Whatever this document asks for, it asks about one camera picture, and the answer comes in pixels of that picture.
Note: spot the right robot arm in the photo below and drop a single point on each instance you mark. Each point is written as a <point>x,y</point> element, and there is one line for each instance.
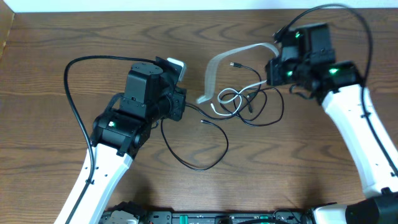
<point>307,60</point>

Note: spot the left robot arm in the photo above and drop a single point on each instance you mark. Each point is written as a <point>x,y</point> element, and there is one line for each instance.
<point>151,94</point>

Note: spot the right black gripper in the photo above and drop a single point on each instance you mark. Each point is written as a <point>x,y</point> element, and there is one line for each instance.
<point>275,67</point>

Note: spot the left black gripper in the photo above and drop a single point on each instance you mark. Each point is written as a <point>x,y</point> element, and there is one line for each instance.
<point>179,103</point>

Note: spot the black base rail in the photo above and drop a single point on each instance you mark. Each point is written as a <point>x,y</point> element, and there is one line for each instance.
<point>130,212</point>

